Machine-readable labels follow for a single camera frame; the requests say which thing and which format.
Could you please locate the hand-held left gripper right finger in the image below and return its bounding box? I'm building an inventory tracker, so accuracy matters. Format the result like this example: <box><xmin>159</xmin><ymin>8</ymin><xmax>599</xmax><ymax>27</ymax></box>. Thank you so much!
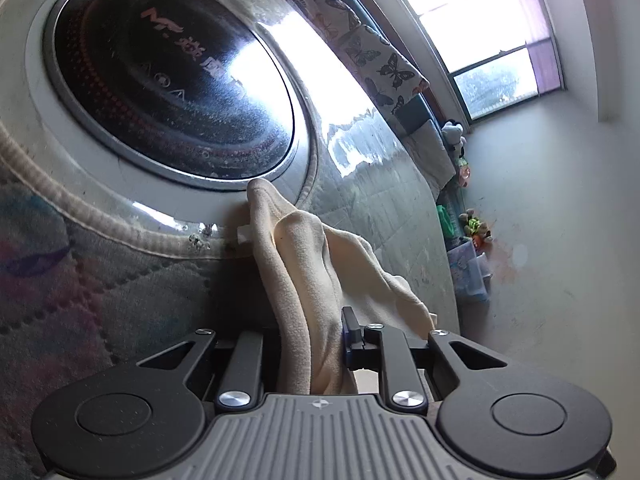
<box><xmin>340</xmin><ymin>306</ymin><xmax>507</xmax><ymax>412</ymax></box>

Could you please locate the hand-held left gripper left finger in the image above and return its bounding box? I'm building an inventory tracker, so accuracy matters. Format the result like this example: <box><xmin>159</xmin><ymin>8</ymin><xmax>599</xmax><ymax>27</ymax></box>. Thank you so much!
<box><xmin>136</xmin><ymin>328</ymin><xmax>282</xmax><ymax>413</ymax></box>

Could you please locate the blue sofa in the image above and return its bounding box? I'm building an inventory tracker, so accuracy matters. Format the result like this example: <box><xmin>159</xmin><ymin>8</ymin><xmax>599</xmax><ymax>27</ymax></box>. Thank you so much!
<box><xmin>345</xmin><ymin>0</ymin><xmax>463</xmax><ymax>201</ymax></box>

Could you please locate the round black induction cooktop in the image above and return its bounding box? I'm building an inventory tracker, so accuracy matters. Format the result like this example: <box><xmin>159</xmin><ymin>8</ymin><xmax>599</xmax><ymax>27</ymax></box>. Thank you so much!
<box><xmin>42</xmin><ymin>0</ymin><xmax>302</xmax><ymax>182</ymax></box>

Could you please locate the pile of small plush toys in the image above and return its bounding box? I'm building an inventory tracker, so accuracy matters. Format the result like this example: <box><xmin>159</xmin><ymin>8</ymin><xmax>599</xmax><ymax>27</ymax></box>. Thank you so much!
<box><xmin>459</xmin><ymin>211</ymin><xmax>494</xmax><ymax>244</ymax></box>

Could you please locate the colourful plush toy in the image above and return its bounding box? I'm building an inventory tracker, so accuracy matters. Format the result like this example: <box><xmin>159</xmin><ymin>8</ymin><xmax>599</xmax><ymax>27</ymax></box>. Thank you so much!
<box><xmin>454</xmin><ymin>152</ymin><xmax>472</xmax><ymax>187</ymax></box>

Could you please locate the clear plastic storage box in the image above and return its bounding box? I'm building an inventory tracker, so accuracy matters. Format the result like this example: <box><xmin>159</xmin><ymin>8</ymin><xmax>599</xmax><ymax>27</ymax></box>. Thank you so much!
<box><xmin>446</xmin><ymin>239</ymin><xmax>494</xmax><ymax>304</ymax></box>

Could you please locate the grey cushion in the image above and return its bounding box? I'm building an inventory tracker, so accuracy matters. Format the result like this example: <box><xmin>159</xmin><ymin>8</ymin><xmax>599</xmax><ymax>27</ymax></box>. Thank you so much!
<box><xmin>404</xmin><ymin>121</ymin><xmax>457</xmax><ymax>187</ymax></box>

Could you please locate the window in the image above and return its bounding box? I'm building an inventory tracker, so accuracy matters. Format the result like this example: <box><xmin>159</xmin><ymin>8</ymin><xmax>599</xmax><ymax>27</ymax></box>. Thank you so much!
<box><xmin>350</xmin><ymin>0</ymin><xmax>567</xmax><ymax>122</ymax></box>

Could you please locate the cream knit garment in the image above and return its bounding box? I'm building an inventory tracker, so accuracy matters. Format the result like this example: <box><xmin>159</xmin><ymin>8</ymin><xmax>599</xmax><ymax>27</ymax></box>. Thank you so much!
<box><xmin>246</xmin><ymin>177</ymin><xmax>437</xmax><ymax>397</ymax></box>

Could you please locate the black and white plush toy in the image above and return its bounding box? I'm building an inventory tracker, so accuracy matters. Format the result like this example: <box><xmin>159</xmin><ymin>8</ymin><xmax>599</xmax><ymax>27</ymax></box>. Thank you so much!
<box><xmin>440</xmin><ymin>120</ymin><xmax>469</xmax><ymax>152</ymax></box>

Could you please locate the green plastic bowl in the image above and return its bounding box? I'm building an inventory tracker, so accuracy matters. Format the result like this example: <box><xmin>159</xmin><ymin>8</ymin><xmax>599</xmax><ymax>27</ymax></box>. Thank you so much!
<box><xmin>436</xmin><ymin>203</ymin><xmax>459</xmax><ymax>239</ymax></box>

